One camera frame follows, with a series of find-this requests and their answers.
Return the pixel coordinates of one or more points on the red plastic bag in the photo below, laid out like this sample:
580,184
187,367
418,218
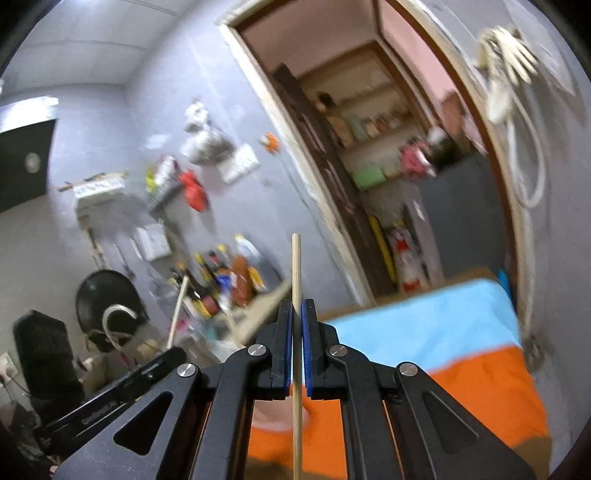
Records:
194,191

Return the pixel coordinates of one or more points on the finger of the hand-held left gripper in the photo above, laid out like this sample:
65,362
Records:
152,367

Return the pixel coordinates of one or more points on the white wall socket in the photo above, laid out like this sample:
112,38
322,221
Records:
249,157

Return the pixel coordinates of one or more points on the dark sauce bottle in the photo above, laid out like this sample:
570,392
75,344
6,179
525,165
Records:
220,263
184,284
207,281

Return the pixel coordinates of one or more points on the wooden chopstick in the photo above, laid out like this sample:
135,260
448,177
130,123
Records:
297,267
178,304

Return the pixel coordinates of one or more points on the clear hanging plastic bags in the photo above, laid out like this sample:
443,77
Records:
205,138

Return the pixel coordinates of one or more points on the green box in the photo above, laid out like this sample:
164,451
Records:
369,177

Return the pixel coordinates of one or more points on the blue white packet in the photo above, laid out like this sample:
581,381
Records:
226,286

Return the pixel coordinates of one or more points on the wooden door frame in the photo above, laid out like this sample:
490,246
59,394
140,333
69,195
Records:
323,207

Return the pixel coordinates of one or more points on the striped blue orange brown cloth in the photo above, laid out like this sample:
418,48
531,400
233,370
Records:
461,323

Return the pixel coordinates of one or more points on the white wall box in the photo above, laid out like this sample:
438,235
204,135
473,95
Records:
152,241

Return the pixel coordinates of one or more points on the yellow pole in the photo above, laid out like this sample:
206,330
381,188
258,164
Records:
383,249

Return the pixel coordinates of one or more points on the red seasoning packet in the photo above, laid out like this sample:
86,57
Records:
166,168

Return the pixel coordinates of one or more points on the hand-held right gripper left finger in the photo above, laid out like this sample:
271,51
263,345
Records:
285,341

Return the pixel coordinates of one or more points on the red cloth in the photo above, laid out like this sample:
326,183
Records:
415,161

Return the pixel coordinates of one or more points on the grey cabinet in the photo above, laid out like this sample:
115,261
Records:
461,217

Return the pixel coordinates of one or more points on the dark wooden door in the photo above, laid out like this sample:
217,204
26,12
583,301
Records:
332,184

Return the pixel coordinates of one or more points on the teal canister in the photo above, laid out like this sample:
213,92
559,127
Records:
355,127

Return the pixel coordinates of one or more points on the white wall switch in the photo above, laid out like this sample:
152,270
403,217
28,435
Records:
231,168

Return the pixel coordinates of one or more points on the metal pot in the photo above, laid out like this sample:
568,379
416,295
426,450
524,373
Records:
443,152

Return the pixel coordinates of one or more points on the white plastic shelf basket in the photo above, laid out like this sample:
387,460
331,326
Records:
99,188

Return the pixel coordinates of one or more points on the black wok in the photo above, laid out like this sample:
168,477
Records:
108,288

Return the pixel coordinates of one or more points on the dark jar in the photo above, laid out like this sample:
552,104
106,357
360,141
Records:
327,102

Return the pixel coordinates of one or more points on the black range hood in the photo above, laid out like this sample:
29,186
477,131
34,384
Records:
23,157

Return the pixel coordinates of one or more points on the cream rubber glove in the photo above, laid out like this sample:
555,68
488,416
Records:
519,53
496,92

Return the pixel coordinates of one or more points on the wooden shelf unit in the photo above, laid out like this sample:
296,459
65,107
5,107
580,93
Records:
369,110

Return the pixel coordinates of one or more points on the red white bottle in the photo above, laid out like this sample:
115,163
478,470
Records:
406,258

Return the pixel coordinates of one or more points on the white mesh bag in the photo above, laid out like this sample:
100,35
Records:
558,69

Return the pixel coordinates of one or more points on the orange plug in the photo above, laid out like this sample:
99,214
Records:
269,142

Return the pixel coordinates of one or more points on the yellow seasoning packet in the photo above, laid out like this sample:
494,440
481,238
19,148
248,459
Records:
151,177

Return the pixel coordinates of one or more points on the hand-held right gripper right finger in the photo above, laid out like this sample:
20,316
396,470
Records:
310,341

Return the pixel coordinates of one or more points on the metal wall rack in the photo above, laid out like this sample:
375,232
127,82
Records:
164,198

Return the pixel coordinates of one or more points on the brown paper bag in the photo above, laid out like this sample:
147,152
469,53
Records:
453,115

